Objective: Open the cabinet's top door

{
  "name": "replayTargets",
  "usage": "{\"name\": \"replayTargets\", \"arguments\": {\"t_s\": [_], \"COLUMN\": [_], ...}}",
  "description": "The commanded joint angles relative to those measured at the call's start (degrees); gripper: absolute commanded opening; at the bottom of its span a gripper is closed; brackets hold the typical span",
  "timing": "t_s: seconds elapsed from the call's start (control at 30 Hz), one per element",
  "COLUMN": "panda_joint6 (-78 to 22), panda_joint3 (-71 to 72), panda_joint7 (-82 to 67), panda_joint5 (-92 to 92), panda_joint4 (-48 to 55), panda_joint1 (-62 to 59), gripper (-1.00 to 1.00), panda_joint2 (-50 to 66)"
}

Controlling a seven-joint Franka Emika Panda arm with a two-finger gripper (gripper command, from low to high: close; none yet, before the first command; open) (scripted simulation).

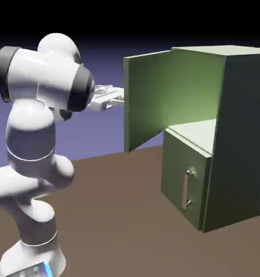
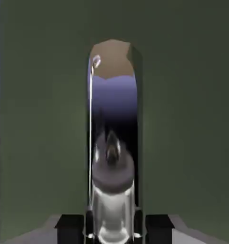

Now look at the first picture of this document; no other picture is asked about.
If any green cabinet door with handle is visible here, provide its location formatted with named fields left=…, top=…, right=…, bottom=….
left=161, top=129, right=213, bottom=232

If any green cabinet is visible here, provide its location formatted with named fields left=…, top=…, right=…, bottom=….
left=161, top=44, right=260, bottom=234

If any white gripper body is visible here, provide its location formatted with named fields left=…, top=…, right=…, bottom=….
left=86, top=84, right=125, bottom=113

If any silver metal door handle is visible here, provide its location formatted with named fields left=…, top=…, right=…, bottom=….
left=181, top=168, right=196, bottom=210

